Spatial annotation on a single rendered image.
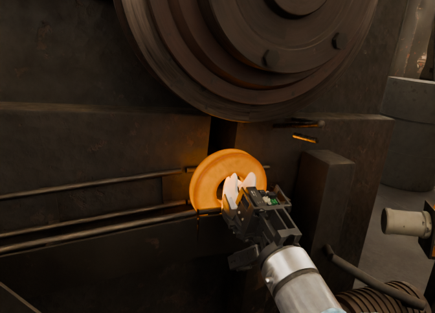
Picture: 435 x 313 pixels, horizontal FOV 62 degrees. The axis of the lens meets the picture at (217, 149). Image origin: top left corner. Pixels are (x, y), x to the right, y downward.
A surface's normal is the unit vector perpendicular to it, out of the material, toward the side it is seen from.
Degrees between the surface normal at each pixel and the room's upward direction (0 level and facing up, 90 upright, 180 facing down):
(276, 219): 90
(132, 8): 90
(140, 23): 90
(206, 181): 90
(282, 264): 41
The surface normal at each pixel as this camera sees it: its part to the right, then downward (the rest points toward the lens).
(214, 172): 0.38, 0.31
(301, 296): -0.40, -0.62
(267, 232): -0.91, 0.01
